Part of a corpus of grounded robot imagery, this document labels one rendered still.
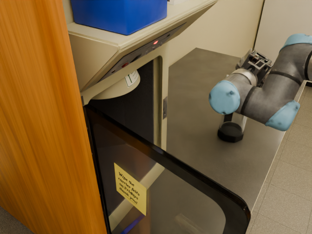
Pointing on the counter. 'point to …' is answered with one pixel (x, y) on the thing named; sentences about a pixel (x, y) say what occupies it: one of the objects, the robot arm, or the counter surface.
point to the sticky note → (131, 189)
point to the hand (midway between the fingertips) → (260, 67)
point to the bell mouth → (120, 87)
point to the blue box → (119, 14)
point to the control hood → (124, 41)
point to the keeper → (165, 107)
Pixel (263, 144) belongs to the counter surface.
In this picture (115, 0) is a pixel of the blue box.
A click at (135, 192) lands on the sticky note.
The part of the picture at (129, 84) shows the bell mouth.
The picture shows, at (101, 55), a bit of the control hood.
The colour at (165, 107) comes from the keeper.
